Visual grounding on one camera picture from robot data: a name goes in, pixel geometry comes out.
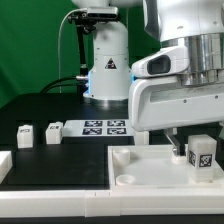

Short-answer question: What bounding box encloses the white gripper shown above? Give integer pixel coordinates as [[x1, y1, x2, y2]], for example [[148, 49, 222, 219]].
[[128, 45, 224, 156]]

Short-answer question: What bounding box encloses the grey camera cable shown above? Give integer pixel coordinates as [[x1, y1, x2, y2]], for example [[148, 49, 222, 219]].
[[57, 9, 81, 94]]

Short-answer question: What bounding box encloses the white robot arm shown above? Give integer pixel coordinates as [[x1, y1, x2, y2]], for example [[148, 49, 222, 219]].
[[129, 0, 224, 155]]

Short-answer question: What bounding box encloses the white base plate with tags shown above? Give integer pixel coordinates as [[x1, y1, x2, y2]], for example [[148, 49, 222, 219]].
[[63, 119, 134, 137]]

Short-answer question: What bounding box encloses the black camera on stand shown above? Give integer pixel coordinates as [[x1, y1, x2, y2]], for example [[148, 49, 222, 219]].
[[68, 7, 120, 95]]

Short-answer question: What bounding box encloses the white square table top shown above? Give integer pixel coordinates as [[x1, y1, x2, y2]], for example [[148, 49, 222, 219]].
[[108, 145, 224, 189]]

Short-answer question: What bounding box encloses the black cable bundle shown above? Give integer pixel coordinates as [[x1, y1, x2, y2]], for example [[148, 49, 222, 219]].
[[39, 77, 88, 94]]

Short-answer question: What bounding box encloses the white U-shaped obstacle fence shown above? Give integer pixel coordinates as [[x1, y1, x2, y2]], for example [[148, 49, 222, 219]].
[[0, 147, 224, 219]]

